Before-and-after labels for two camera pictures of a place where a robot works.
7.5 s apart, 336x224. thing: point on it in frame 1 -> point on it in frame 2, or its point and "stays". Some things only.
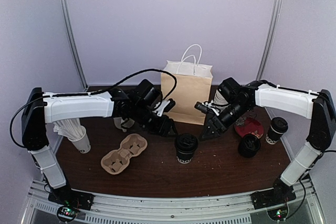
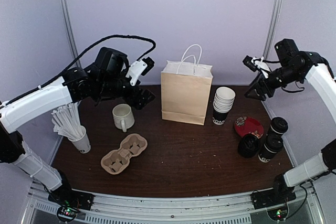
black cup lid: (279, 125) stays
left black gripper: (163, 128) -> (142, 102)
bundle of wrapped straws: (72, 128) stays
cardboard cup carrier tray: (115, 161) stays
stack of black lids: (249, 145) stays
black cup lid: (187, 144) -> (273, 142)
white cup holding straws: (82, 144) stays
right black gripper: (215, 124) -> (259, 85)
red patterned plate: (244, 126) stays
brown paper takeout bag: (194, 84) stays
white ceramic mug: (122, 124) stays
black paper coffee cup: (185, 158) -> (265, 156)
